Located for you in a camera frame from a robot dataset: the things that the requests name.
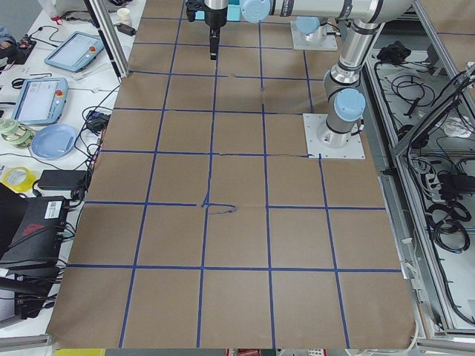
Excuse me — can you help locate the teach pendant tablet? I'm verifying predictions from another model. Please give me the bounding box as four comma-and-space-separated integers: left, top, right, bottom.
12, 78, 68, 125
44, 31, 105, 73

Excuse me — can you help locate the light blue plate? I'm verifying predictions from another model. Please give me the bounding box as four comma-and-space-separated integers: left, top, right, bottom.
30, 124, 77, 159

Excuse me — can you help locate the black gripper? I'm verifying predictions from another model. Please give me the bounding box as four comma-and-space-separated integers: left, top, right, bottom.
203, 6, 227, 61

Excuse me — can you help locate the yellow tape roll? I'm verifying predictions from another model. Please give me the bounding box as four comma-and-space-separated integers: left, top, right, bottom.
1, 167, 36, 193

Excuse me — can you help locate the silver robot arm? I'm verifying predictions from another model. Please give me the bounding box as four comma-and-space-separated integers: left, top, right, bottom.
186, 1, 412, 70
318, 19, 379, 149

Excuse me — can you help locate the lower teach pendant tablet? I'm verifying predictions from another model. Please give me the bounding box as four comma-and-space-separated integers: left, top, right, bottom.
12, 78, 68, 125

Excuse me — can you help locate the black power adapter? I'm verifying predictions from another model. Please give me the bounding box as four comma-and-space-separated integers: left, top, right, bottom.
37, 170, 86, 191

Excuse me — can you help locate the upper teach pendant tablet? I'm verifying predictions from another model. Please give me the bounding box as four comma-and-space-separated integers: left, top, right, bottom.
44, 31, 105, 73

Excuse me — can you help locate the green tape roll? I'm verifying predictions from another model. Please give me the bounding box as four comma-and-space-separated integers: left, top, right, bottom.
1, 118, 35, 148

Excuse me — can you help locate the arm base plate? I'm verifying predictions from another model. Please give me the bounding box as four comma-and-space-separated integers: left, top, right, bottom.
303, 113, 365, 159
290, 17, 338, 51

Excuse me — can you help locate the white paper cup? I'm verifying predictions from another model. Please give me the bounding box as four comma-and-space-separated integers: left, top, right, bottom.
117, 7, 132, 26

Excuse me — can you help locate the black computer box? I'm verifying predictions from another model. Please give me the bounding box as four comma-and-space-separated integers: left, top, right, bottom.
1, 185, 69, 271

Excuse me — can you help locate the light blue plastic bin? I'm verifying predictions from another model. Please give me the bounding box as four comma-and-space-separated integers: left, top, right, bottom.
194, 4, 241, 22

